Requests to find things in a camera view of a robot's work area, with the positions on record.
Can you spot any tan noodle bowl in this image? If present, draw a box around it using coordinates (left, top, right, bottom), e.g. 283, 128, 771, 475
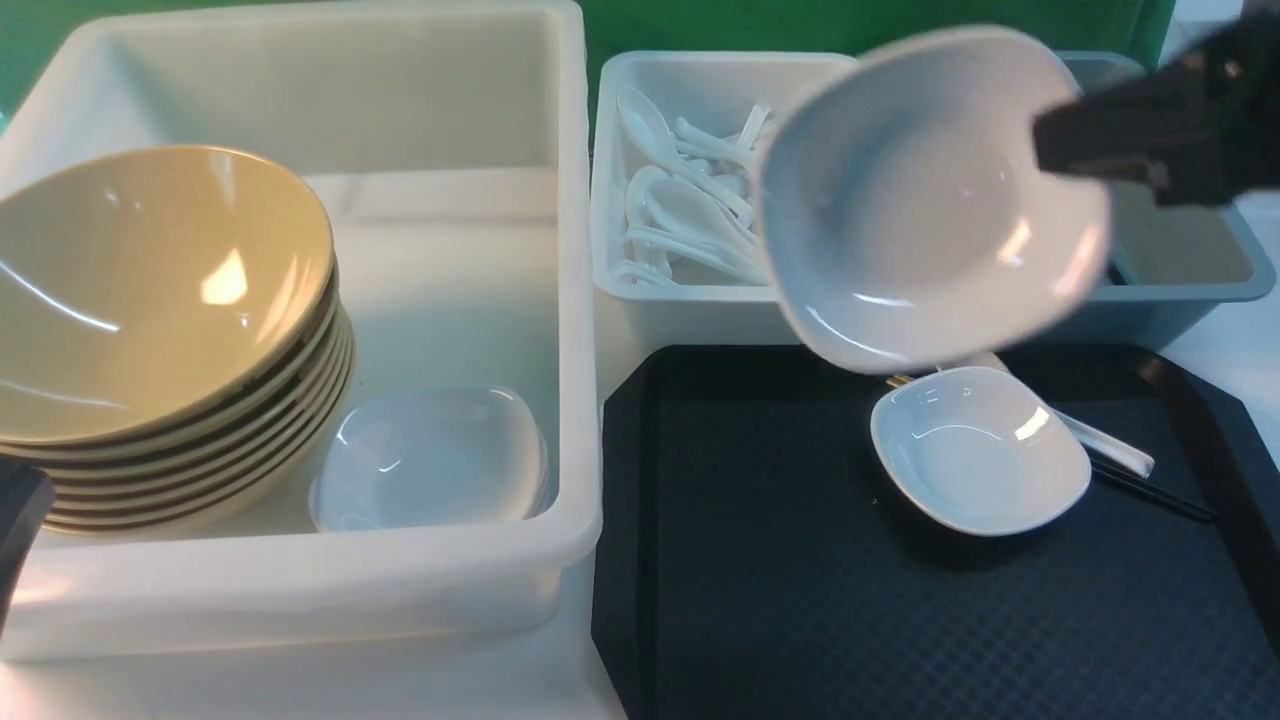
1, 145, 335, 446

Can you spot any tan bowl stack top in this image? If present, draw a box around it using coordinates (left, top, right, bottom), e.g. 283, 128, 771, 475
1, 268, 340, 464

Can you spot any white square dish in tub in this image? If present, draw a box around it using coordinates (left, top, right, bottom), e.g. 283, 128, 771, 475
308, 386, 550, 533

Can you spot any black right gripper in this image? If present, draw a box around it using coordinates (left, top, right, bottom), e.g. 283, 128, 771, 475
1033, 1, 1277, 208

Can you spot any white square dish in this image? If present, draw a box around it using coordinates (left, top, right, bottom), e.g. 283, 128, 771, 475
751, 26, 1111, 374
308, 386, 550, 533
870, 366, 1093, 538

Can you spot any pile of white spoons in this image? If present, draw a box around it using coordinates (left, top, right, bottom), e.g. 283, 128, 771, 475
614, 88, 773, 287

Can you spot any white spoon bin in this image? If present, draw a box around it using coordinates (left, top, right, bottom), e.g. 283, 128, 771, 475
590, 51, 855, 348

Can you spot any white soup spoon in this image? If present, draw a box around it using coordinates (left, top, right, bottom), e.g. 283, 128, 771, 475
947, 352, 1155, 480

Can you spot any bottom tan stacked bowl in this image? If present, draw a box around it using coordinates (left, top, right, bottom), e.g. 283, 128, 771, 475
44, 369, 353, 536

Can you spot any tan stacked bowl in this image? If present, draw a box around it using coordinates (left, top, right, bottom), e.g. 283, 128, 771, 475
44, 369, 353, 536
46, 347, 355, 534
4, 300, 349, 486
52, 331, 355, 525
50, 309, 353, 503

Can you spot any black serving tray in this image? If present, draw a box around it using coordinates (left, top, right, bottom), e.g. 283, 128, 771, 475
591, 345, 1279, 719

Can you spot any grey-blue chopstick bin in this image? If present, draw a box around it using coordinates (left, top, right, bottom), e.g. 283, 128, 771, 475
1041, 51, 1276, 350

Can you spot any black chopstick gold band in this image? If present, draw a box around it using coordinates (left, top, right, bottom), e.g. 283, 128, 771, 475
884, 373, 1219, 524

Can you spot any large white plastic tub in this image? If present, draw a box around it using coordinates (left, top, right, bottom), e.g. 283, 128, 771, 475
3, 1, 602, 661

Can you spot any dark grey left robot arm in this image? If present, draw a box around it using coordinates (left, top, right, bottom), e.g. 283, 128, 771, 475
0, 456, 56, 632

